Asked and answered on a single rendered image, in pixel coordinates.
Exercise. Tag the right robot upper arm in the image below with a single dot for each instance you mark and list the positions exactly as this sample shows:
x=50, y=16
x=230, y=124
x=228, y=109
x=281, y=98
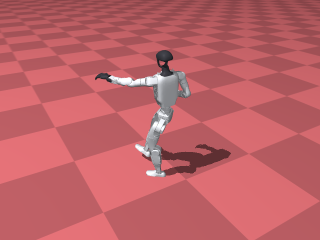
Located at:
x=184, y=84

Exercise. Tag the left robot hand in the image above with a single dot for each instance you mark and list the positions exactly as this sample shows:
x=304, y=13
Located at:
x=104, y=76

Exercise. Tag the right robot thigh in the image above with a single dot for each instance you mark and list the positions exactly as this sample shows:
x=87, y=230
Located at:
x=155, y=117

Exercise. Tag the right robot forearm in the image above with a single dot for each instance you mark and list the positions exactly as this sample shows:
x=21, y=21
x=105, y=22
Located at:
x=180, y=93

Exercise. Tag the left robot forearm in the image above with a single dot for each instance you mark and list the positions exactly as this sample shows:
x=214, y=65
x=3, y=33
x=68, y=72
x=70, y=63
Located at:
x=120, y=81

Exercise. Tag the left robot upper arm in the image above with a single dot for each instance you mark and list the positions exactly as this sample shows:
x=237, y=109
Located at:
x=149, y=81

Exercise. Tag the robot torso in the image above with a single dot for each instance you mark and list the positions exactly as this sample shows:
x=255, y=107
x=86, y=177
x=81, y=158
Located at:
x=166, y=93

